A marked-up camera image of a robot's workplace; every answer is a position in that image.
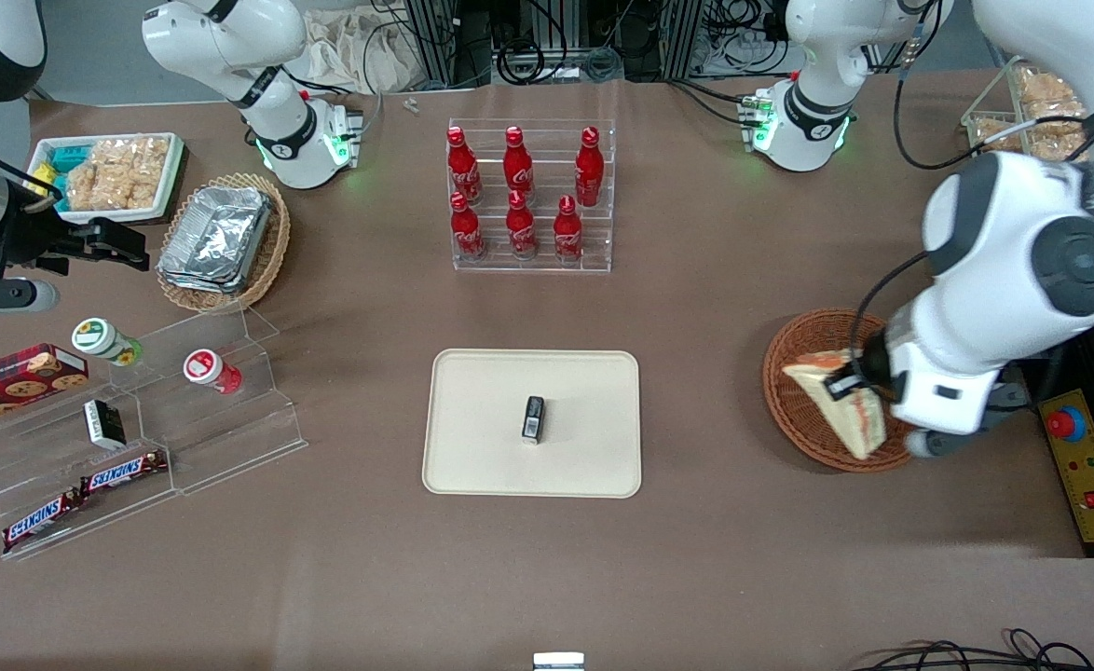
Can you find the triangular sandwich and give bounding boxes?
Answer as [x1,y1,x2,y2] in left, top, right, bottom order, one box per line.
[781,349,889,461]

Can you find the coiled black cable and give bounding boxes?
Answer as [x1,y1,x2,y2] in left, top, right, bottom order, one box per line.
[495,35,550,87]

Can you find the brown wicker basket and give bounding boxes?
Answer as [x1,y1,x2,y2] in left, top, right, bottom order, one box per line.
[761,308,917,473]

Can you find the clear bag of pastries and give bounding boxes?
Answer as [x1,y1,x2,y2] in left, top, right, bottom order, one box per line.
[972,118,1025,155]
[1017,67,1081,106]
[1022,101,1094,155]

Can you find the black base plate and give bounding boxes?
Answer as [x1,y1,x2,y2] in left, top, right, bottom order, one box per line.
[1018,326,1094,560]

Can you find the black and white small box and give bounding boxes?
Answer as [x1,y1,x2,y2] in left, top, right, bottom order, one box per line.
[83,398,128,452]

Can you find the black floor cable bundle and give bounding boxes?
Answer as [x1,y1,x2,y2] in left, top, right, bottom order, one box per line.
[847,627,1094,671]

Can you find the snickers chocolate bar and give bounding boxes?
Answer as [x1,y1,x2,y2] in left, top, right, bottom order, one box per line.
[1,491,83,555]
[78,450,169,496]

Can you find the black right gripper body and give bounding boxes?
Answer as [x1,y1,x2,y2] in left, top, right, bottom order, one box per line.
[0,185,93,278]

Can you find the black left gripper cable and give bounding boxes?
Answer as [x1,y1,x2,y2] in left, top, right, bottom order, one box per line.
[848,250,930,357]

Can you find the red white lid cup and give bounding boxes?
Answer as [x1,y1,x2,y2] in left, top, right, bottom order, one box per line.
[182,348,243,395]

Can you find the red cola bottle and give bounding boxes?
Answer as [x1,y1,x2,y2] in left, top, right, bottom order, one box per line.
[553,195,585,263]
[574,126,606,208]
[502,126,536,204]
[449,192,487,263]
[505,189,540,260]
[446,126,484,207]

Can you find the teal snack packet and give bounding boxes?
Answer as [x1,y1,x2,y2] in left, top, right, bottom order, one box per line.
[42,143,93,176]

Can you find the red cookie box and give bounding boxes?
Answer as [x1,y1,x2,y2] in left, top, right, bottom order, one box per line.
[0,342,90,433]

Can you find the beige plastic tray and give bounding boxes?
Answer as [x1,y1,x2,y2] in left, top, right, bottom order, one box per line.
[421,349,643,500]

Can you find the red emergency stop button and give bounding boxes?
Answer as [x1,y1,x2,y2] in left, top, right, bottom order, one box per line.
[1046,406,1088,445]

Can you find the clear acrylic step stand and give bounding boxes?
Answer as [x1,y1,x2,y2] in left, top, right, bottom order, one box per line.
[0,306,309,562]

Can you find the clear acrylic bottle rack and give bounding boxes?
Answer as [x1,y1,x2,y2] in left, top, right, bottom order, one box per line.
[446,117,617,275]

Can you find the beige cloth bag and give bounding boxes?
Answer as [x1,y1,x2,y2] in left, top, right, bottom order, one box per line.
[297,7,438,96]

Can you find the white rectangular snack tray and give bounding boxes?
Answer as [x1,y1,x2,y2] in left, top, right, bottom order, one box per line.
[26,131,185,226]

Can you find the green sunflower lid cup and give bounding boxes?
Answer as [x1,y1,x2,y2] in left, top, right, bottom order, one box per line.
[71,317,145,367]

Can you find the stacked aluminium foil containers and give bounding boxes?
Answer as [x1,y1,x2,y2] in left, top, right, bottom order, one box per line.
[157,185,275,294]

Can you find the clear bag of crackers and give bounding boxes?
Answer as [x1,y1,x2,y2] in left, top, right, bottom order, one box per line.
[63,136,171,212]

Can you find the light wicker basket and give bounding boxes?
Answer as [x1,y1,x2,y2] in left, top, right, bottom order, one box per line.
[155,171,293,314]

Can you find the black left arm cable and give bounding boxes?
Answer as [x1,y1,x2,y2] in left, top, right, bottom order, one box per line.
[893,0,1094,171]

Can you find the white wire basket rack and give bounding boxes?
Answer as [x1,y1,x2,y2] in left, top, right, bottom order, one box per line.
[961,54,1094,161]

